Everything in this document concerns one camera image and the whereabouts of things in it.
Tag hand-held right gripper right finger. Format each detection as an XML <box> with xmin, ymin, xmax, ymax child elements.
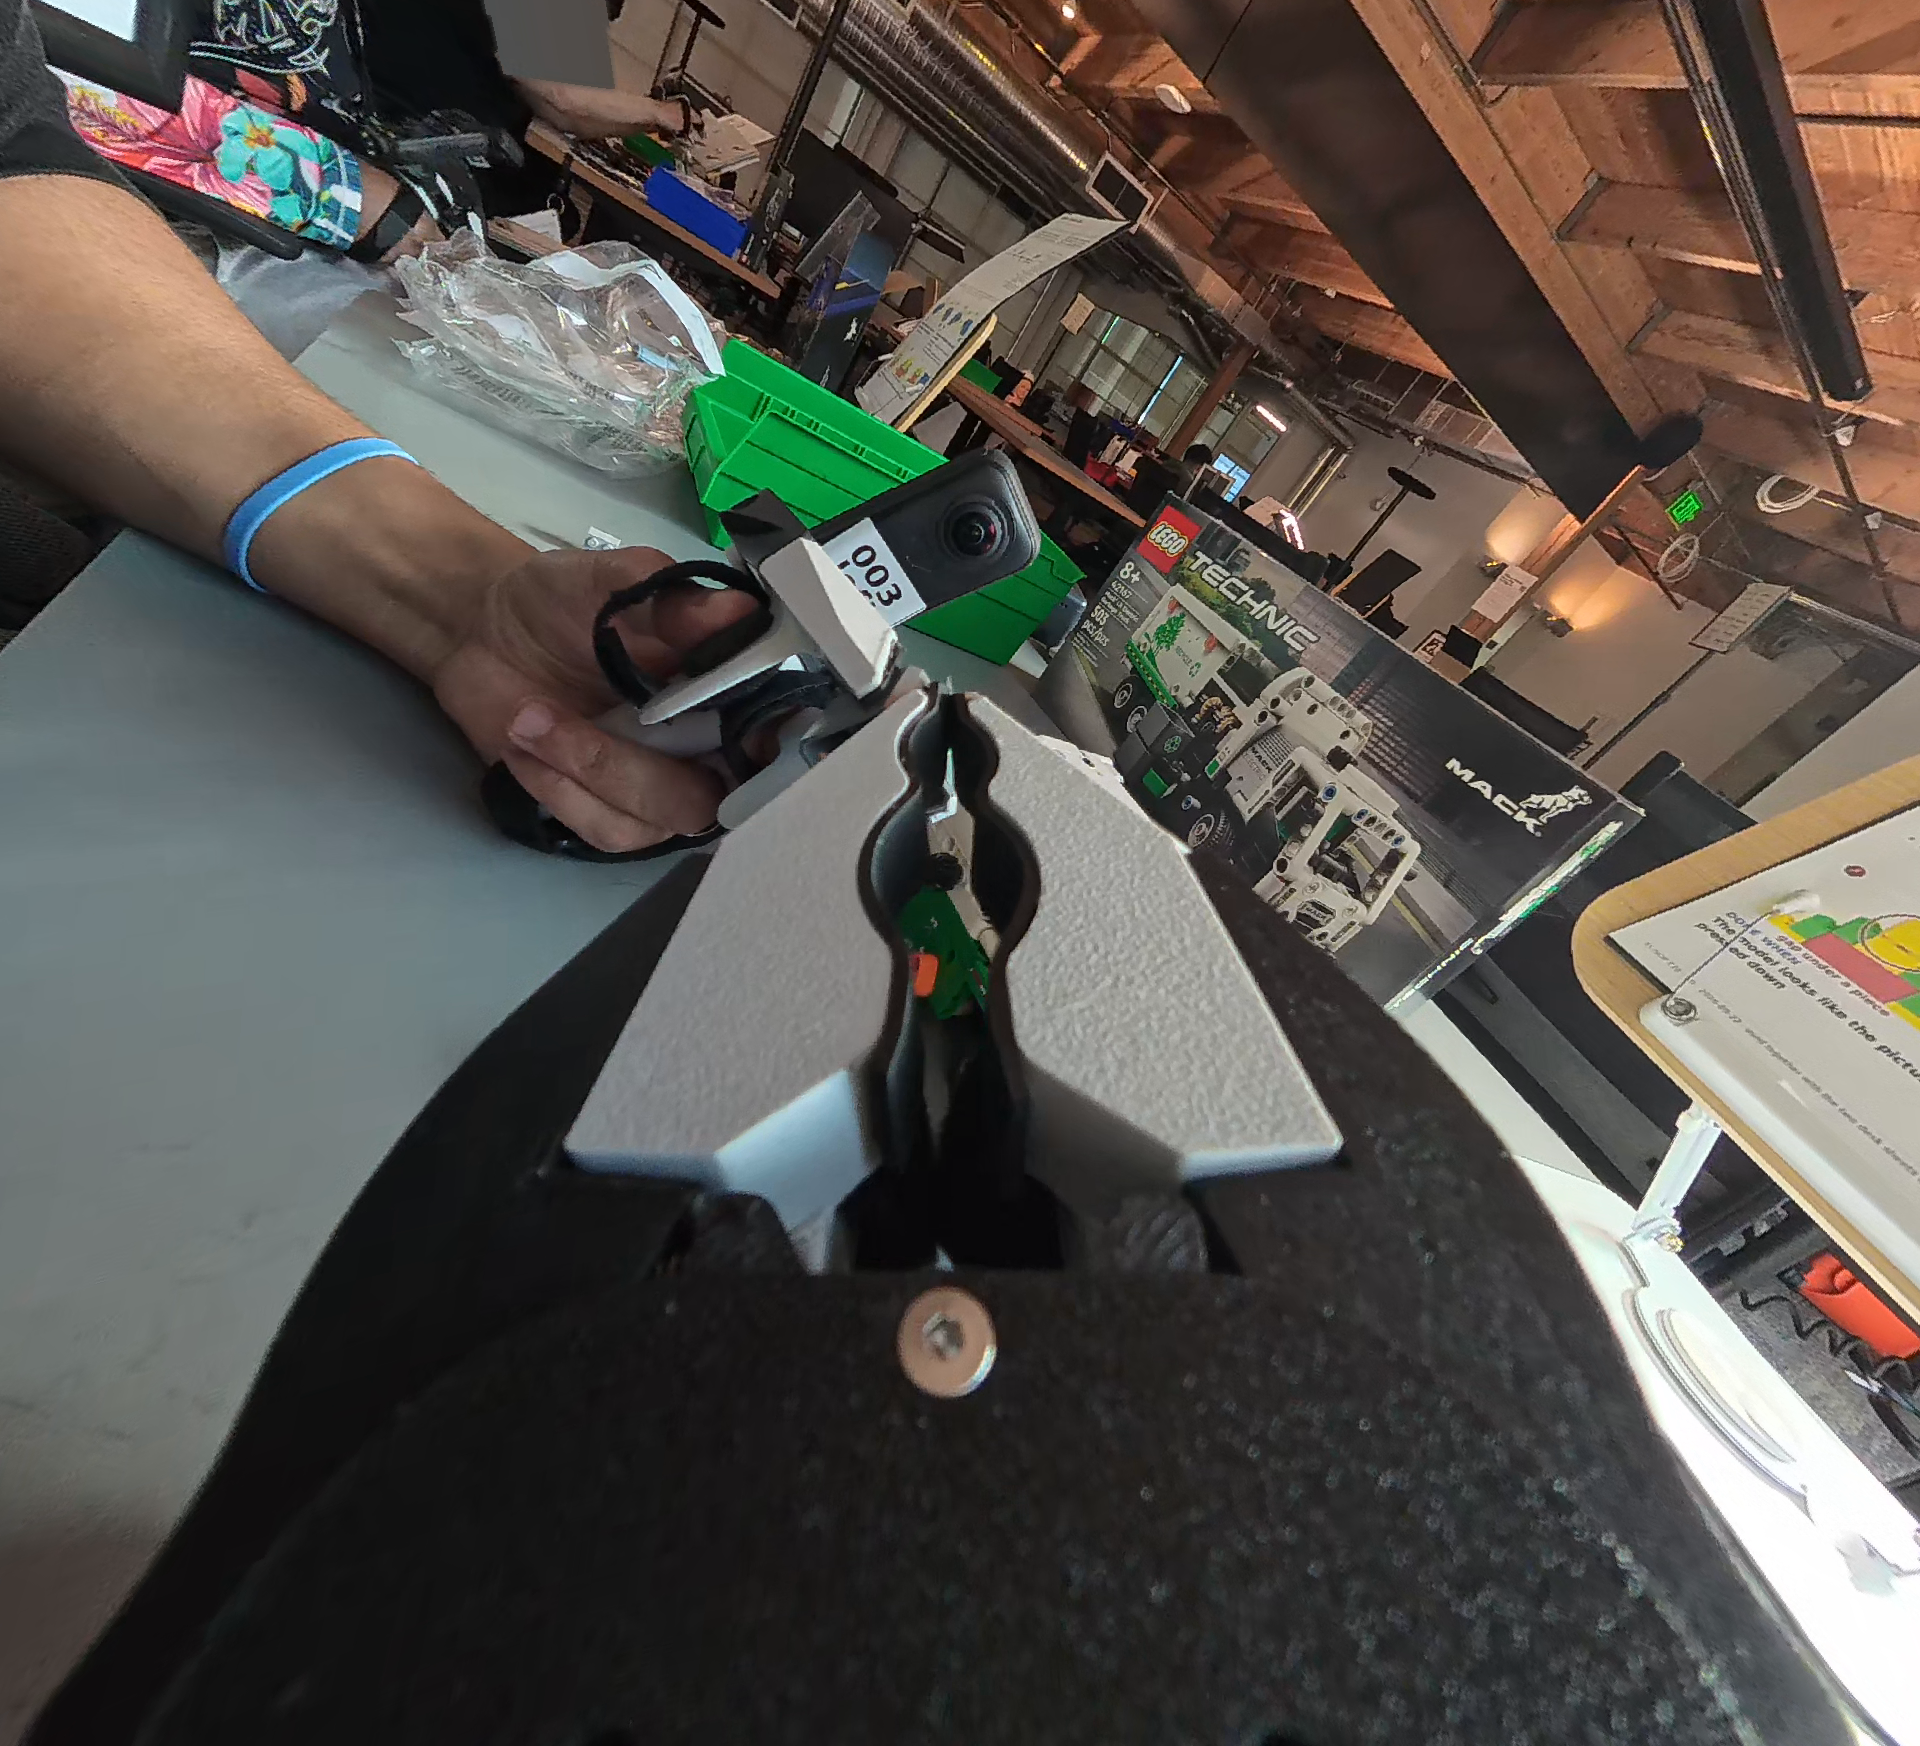
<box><xmin>954</xmin><ymin>693</ymin><xmax>1348</xmax><ymax>1185</ymax></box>

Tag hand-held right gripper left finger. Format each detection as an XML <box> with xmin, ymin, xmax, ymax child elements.
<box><xmin>564</xmin><ymin>690</ymin><xmax>945</xmax><ymax>1276</ymax></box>

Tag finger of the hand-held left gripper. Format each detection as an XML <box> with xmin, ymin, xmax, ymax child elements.
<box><xmin>718</xmin><ymin>693</ymin><xmax>908</xmax><ymax>834</ymax></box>
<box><xmin>754</xmin><ymin>532</ymin><xmax>906</xmax><ymax>706</ymax></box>

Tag green and white lego assembly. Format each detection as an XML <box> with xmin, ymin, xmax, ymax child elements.
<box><xmin>897</xmin><ymin>786</ymin><xmax>1001</xmax><ymax>1024</ymax></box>

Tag person's left forearm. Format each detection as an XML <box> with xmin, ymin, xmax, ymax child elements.
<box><xmin>0</xmin><ymin>174</ymin><xmax>543</xmax><ymax>729</ymax></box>

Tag another person's forearm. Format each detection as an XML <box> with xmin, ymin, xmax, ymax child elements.
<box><xmin>507</xmin><ymin>74</ymin><xmax>695</xmax><ymax>144</ymax></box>

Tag lego set box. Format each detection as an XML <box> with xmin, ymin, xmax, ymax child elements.
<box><xmin>1051</xmin><ymin>495</ymin><xmax>1647</xmax><ymax>1017</ymax></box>

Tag person's left hand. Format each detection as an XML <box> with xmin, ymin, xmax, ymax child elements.
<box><xmin>432</xmin><ymin>545</ymin><xmax>775</xmax><ymax>861</ymax></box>

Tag green plastic bin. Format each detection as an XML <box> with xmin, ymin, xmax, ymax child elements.
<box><xmin>682</xmin><ymin>337</ymin><xmax>1085</xmax><ymax>665</ymax></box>

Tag white poster board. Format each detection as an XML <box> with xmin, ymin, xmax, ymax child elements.
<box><xmin>856</xmin><ymin>214</ymin><xmax>1131</xmax><ymax>432</ymax></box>

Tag clear plastic bags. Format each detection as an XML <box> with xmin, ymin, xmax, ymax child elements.
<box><xmin>394</xmin><ymin>239</ymin><xmax>732</xmax><ymax>482</ymax></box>

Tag blue plastic bin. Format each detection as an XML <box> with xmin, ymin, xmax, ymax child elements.
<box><xmin>645</xmin><ymin>164</ymin><xmax>752</xmax><ymax>258</ymax></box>

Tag white board stand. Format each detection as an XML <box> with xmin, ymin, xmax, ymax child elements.
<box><xmin>1620</xmin><ymin>1101</ymin><xmax>1920</xmax><ymax>1591</ymax></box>

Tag blue wristband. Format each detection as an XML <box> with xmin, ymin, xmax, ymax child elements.
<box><xmin>222</xmin><ymin>437</ymin><xmax>423</xmax><ymax>595</ymax></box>

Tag wooden instruction board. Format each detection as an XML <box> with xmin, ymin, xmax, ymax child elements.
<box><xmin>1570</xmin><ymin>758</ymin><xmax>1920</xmax><ymax>1328</ymax></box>

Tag black wrist strap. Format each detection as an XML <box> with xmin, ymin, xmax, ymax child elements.
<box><xmin>480</xmin><ymin>761</ymin><xmax>725</xmax><ymax>867</ymax></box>

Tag black ceiling light rail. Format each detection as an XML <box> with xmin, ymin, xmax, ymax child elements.
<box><xmin>1597</xmin><ymin>0</ymin><xmax>1878</xmax><ymax>405</ymax></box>

